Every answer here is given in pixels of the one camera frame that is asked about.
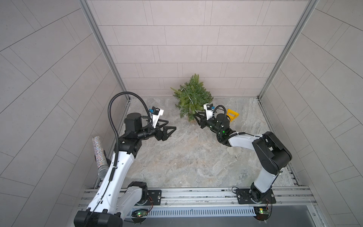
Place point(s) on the beige paw shaped object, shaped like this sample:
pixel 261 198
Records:
pixel 234 151

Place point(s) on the left green circuit board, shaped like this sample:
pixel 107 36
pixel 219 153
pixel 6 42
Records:
pixel 140 213

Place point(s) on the green circuit board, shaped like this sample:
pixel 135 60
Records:
pixel 262 213
pixel 140 213

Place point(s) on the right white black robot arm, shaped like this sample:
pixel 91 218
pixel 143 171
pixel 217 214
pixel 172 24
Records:
pixel 272 153

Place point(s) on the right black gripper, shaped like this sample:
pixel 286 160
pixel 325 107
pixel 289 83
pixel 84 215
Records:
pixel 204 121

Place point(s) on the right green circuit board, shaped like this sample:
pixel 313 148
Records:
pixel 262 213

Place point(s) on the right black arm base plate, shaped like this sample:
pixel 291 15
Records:
pixel 244 195

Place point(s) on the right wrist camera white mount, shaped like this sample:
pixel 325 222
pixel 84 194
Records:
pixel 209 109

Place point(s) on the small green christmas tree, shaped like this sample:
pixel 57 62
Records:
pixel 202 95

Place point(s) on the yellow triangular plastic piece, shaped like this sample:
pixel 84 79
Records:
pixel 232 115

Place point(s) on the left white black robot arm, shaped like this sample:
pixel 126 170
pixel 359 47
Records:
pixel 108 209

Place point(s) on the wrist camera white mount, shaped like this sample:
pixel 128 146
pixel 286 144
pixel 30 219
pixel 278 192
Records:
pixel 156 113
pixel 209 109

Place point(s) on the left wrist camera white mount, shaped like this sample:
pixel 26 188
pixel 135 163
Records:
pixel 156 113

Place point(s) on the aluminium mounting rail frame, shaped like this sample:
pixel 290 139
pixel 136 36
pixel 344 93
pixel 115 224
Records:
pixel 221 202

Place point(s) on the glittery silver cylinder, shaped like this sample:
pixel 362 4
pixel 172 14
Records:
pixel 100 157

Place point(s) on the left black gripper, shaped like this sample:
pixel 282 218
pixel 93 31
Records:
pixel 161 135

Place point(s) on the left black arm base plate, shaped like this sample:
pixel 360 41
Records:
pixel 153 197

